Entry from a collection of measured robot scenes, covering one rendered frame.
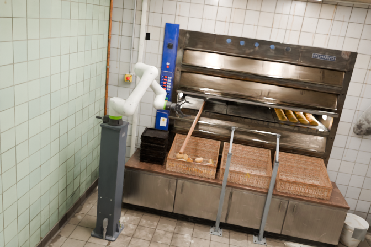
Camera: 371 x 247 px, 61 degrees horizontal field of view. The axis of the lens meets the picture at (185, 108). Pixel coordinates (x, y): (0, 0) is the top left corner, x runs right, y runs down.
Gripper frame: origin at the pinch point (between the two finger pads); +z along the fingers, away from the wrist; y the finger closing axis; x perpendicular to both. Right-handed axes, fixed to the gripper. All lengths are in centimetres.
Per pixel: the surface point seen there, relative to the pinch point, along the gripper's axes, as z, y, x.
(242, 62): 45, -48, -57
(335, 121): 159, 3, -57
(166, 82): -39, -13, -51
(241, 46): 40, -66, -57
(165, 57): -44, -42, -51
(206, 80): 7, -22, -56
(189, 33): -20, -72, -56
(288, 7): 82, -112, -56
